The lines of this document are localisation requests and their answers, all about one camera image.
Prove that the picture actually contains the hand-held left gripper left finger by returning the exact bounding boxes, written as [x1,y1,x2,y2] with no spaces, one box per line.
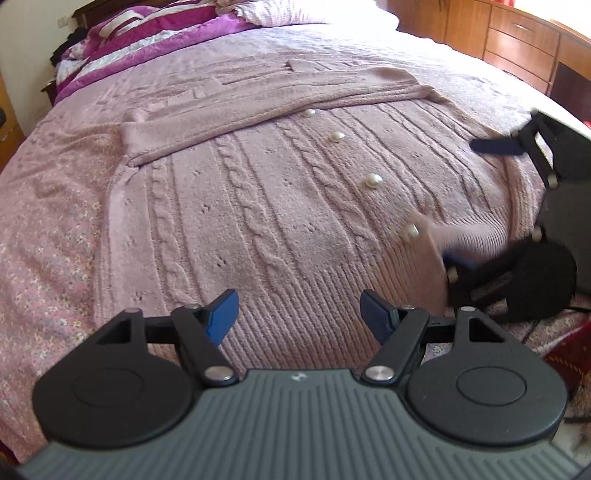
[95,289,241,386]

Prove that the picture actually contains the checked pillow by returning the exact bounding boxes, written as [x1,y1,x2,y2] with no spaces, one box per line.
[217,0,400,34]

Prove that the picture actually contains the wooden wardrobe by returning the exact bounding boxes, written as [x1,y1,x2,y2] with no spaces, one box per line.
[0,76,26,160]

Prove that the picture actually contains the dark wooden headboard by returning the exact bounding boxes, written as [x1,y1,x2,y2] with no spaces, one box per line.
[71,0,155,29]

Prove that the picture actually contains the wooden cabinet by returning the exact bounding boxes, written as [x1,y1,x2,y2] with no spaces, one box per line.
[388,0,591,112]

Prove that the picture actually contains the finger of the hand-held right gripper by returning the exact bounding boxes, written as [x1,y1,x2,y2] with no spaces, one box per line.
[470,110,561,189]
[442,227,546,309]

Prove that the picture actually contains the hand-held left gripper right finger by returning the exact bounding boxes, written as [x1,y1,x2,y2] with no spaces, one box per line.
[359,289,506,386]

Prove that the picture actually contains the pink cable-knit cardigan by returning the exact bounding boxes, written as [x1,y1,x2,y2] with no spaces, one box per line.
[95,58,550,370]

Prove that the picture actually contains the red patterned rug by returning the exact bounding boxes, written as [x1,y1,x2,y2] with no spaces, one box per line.
[542,320,591,416]

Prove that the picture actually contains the purple and white quilt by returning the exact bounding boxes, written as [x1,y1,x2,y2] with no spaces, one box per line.
[51,0,259,106]

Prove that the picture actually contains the dark clothes pile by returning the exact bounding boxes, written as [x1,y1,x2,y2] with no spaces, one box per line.
[50,28,78,66]

